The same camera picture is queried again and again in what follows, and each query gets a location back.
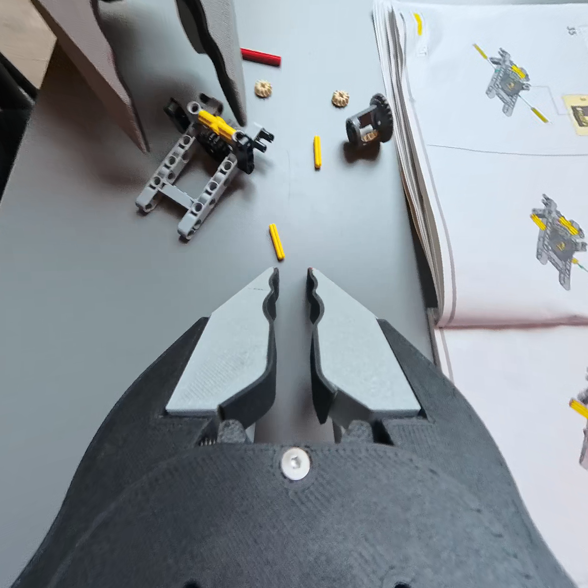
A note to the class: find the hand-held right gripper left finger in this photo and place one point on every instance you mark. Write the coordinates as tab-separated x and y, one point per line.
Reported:
229	358

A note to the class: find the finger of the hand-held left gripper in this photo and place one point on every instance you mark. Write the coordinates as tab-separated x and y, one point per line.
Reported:
225	32
87	50

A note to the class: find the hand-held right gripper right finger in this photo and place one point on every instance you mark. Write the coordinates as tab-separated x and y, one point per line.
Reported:
363	363

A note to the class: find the yellow lego axle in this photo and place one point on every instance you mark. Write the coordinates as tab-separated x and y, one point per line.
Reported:
277	242
317	152

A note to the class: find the dark grey lego differential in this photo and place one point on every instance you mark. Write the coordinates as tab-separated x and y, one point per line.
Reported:
360	126

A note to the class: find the grey lego frame assembly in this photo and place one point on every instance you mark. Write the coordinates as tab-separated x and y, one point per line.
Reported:
181	195

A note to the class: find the red lego axle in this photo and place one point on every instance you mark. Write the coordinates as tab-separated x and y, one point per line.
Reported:
262	57

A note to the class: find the tan lego bevel gear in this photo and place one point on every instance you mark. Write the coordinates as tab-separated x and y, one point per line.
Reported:
341	99
263	88

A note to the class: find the lego instruction booklet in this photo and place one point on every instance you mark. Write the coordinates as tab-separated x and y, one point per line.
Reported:
482	229

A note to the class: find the person's dark clothing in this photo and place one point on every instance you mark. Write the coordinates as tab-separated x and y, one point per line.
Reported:
11	128

